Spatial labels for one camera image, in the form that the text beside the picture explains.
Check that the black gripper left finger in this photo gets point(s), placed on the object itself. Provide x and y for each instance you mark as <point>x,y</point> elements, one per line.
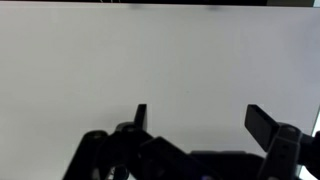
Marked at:
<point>141,116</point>

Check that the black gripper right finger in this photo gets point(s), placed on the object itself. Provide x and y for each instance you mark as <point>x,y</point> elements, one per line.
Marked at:
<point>261,128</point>

